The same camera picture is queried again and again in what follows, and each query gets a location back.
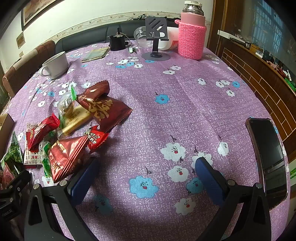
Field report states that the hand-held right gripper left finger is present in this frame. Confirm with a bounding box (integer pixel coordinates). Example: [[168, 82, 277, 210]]
[[24, 157, 100, 241]]

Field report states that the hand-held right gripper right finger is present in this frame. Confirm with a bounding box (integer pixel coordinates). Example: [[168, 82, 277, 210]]
[[195, 157, 278, 241]]

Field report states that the red gold-striped snack packet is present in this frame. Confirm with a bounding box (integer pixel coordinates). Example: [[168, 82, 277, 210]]
[[48, 136, 89, 183]]

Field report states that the cardboard box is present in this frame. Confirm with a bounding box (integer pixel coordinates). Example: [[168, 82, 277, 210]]
[[0, 113, 16, 160]]

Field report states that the clear green-edged snack packet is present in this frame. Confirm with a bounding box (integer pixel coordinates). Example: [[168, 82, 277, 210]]
[[39, 139, 55, 179], [57, 87, 77, 117]]

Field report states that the pink snack packet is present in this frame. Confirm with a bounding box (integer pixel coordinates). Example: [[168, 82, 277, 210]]
[[0, 167, 15, 187]]

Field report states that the white red-print snack packet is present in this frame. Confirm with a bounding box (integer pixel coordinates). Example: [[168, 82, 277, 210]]
[[24, 125, 44, 165]]

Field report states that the green snack packet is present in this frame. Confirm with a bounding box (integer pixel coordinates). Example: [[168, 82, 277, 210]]
[[0, 132, 24, 171]]

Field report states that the small red white-print snack packet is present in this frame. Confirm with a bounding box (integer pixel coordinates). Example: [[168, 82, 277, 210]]
[[84, 126, 110, 154]]

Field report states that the bright red snack packet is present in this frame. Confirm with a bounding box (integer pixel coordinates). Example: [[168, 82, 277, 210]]
[[25, 113, 61, 153]]

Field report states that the yellow biscuit packet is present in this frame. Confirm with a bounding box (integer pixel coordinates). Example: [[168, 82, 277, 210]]
[[57, 105, 91, 138]]

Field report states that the black smartphone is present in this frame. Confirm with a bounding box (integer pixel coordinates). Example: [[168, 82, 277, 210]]
[[245, 117, 289, 210]]

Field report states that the dark red gold-print snack packet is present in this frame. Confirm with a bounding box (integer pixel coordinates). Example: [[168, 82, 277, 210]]
[[80, 95, 133, 132]]

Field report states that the purple floral tablecloth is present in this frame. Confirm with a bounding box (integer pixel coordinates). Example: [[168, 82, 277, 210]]
[[0, 43, 292, 241]]

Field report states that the brown chair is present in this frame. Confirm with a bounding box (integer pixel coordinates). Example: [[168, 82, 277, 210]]
[[2, 40, 56, 98]]

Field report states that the white mug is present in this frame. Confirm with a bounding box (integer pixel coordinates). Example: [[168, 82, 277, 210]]
[[40, 51, 70, 80]]

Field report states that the wooden cabinet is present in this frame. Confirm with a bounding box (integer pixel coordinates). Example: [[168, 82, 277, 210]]
[[207, 0, 296, 153]]

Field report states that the green gold booklet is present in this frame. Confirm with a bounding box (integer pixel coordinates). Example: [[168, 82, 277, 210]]
[[81, 47, 110, 63]]

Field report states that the black pouch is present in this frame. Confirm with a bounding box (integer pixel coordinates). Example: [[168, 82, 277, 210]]
[[109, 27, 127, 52]]

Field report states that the dark grey sofa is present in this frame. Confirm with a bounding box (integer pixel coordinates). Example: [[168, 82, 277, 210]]
[[55, 17, 185, 53]]

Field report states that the pink knit-sleeved thermos bottle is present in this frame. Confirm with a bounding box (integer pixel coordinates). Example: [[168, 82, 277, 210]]
[[174, 0, 207, 61]]

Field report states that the white plate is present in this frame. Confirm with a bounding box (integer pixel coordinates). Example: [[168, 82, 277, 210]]
[[159, 27, 180, 51]]

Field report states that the clear plastic cup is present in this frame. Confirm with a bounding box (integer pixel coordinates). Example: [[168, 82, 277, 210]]
[[134, 26, 153, 48]]

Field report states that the dark grey phone stand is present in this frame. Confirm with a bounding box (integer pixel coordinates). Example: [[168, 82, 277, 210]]
[[142, 16, 173, 62]]

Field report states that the framed wall picture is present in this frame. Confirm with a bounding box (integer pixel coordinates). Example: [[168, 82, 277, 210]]
[[21, 0, 58, 31]]

